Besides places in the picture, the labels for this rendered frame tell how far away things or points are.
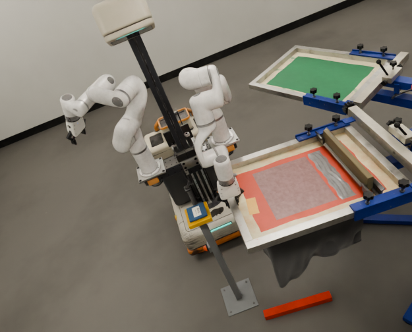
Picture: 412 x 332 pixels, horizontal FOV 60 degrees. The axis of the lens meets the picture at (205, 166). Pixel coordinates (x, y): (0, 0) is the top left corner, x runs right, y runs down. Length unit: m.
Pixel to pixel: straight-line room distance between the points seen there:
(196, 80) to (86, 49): 3.84
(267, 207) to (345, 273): 1.10
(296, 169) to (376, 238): 1.13
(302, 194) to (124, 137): 0.89
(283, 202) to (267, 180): 0.17
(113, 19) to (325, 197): 1.19
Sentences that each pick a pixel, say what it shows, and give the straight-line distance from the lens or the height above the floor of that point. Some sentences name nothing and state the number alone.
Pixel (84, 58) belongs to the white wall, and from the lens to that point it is 5.34.
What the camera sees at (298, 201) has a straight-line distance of 1.73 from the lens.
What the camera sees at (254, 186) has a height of 1.03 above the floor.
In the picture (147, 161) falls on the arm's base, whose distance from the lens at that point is 1.92.
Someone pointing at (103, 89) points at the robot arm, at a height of 1.72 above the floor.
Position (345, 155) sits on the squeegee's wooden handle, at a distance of 1.81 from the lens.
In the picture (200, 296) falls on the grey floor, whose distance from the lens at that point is 2.76.
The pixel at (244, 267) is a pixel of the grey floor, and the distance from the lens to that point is 2.78.
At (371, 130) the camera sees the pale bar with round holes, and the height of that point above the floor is 1.05.
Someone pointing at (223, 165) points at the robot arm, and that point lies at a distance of 1.52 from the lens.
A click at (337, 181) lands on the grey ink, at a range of 1.81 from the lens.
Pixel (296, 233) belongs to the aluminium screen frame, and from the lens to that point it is 1.58.
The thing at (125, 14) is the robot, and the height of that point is 1.97.
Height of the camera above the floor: 2.33
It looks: 40 degrees down
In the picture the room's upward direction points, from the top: 23 degrees counter-clockwise
